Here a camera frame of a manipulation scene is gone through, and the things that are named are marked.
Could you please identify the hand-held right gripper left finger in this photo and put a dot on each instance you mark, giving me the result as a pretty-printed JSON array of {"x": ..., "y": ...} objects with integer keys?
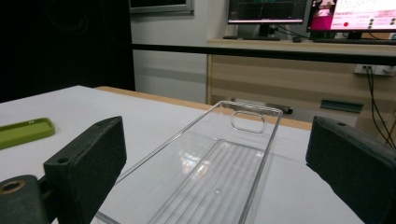
[{"x": 84, "y": 168}]

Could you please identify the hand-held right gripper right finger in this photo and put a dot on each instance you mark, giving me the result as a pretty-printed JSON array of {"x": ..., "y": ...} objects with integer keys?
[{"x": 355, "y": 171}]

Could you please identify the green phone case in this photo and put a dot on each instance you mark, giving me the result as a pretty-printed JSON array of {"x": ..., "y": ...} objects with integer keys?
[{"x": 25, "y": 132}]

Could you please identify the black object under desk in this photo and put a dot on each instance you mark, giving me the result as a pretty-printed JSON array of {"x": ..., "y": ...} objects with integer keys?
[{"x": 280, "y": 109}]

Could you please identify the white power strip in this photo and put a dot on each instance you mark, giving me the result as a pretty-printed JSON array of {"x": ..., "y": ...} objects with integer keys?
[{"x": 378, "y": 70}]

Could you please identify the black curtain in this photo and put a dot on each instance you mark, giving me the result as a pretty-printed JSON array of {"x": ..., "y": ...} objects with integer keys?
[{"x": 62, "y": 46}]

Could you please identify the white cabinet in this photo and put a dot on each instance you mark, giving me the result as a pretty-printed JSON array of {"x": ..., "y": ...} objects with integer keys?
[{"x": 168, "y": 74}]

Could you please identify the light wooden desk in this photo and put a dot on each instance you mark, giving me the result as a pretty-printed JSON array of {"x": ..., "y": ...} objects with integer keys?
[{"x": 264, "y": 81}]

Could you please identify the black keyboard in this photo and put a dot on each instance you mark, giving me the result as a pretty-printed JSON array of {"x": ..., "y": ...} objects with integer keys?
[
  {"x": 355, "y": 41},
  {"x": 252, "y": 38}
]

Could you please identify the black computer mouse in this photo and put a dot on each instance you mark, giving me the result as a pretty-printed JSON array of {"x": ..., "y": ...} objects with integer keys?
[{"x": 297, "y": 39}]

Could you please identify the pink screen monitor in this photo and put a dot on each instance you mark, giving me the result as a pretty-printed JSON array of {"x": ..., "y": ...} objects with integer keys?
[{"x": 355, "y": 15}]

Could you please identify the grey framed panel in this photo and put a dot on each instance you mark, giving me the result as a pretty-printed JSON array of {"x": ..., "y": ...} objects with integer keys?
[{"x": 162, "y": 7}]

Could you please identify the dark screen monitor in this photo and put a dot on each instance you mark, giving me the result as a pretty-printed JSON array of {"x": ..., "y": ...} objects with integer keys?
[{"x": 267, "y": 11}]

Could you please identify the black horizontal frame bar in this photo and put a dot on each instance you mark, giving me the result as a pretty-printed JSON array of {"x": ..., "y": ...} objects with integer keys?
[{"x": 249, "y": 51}]

